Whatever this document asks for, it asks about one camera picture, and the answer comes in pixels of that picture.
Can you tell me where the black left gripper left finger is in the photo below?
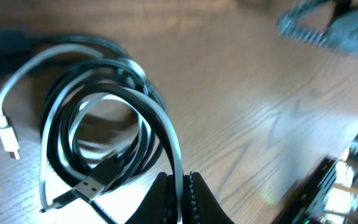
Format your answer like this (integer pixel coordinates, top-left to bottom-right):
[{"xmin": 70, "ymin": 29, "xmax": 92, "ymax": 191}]
[{"xmin": 126, "ymin": 172, "xmax": 175, "ymax": 224}]

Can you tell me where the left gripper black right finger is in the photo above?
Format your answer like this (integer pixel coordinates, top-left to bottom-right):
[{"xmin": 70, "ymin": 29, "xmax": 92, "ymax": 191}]
[{"xmin": 181, "ymin": 172, "xmax": 234, "ymax": 224}]

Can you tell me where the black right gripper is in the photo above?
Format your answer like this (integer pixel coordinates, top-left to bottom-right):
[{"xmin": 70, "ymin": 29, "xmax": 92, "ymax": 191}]
[{"xmin": 277, "ymin": 0, "xmax": 358, "ymax": 56}]

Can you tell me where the black usb cable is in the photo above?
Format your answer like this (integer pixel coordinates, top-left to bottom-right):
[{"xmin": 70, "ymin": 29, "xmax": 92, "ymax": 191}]
[{"xmin": 0, "ymin": 30, "xmax": 167, "ymax": 224}]

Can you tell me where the white usb cable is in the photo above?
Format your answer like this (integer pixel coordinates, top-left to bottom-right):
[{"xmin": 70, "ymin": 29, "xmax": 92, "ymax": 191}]
[{"xmin": 0, "ymin": 43, "xmax": 185, "ymax": 224}]

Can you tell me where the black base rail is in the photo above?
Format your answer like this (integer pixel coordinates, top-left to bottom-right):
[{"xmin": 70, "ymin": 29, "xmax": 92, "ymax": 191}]
[{"xmin": 272, "ymin": 157, "xmax": 337, "ymax": 224}]

